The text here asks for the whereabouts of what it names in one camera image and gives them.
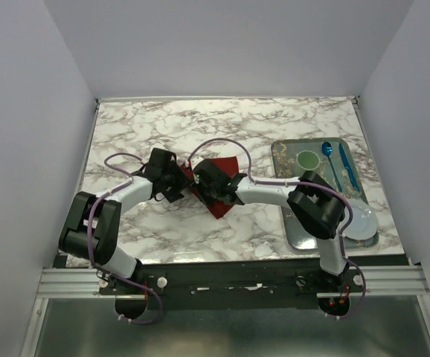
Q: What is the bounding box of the dark red cloth napkin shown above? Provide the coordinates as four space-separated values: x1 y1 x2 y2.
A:
179 156 239 219

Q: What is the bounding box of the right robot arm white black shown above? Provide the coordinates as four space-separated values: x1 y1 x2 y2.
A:
193 159 353 292

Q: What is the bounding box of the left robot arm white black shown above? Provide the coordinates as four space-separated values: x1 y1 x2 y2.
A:
58 148 190 294

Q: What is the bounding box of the light green cup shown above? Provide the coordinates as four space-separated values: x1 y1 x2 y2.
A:
297 150 320 170

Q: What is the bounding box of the blue metallic spoon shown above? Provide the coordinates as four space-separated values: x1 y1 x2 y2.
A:
321 141 342 192

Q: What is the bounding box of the floral teal serving tray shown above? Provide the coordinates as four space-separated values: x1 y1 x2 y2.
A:
271 138 379 250

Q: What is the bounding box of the blue metallic knife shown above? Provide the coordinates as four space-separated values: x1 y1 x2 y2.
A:
338 143 360 192

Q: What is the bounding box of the pale blue small plate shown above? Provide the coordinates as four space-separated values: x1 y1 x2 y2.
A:
344 199 379 241

